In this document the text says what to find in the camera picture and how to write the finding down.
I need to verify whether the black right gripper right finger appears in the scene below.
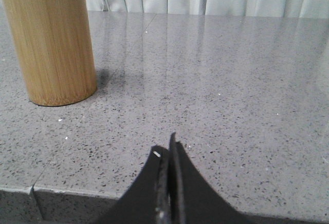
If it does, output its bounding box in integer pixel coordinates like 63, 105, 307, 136
169, 133, 251, 223

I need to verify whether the bamboo cylinder holder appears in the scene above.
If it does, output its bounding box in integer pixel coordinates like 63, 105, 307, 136
2, 0, 97, 106

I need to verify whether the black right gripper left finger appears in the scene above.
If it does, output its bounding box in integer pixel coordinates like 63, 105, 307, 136
96, 145, 170, 223

